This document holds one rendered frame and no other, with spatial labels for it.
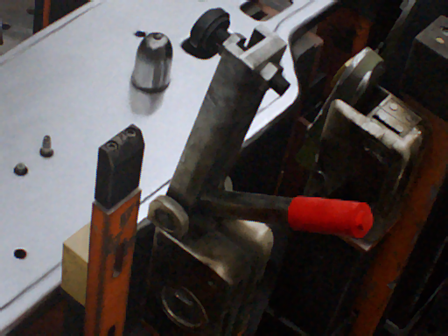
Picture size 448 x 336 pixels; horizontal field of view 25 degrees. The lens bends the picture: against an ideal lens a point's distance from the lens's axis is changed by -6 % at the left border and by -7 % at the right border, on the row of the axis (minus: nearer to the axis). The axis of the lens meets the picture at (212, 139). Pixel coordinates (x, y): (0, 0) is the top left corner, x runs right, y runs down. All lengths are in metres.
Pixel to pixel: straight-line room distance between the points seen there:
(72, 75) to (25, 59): 0.05
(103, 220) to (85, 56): 0.34
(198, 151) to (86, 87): 0.24
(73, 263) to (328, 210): 0.17
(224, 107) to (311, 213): 0.08
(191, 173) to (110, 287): 0.09
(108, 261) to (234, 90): 0.12
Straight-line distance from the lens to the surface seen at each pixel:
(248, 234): 0.74
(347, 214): 0.63
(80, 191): 0.81
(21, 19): 1.44
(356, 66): 0.81
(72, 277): 0.71
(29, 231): 0.78
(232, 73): 0.62
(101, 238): 0.61
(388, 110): 0.83
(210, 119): 0.65
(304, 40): 1.00
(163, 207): 0.71
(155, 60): 0.88
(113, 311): 0.69
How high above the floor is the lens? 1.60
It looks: 44 degrees down
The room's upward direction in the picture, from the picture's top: 12 degrees clockwise
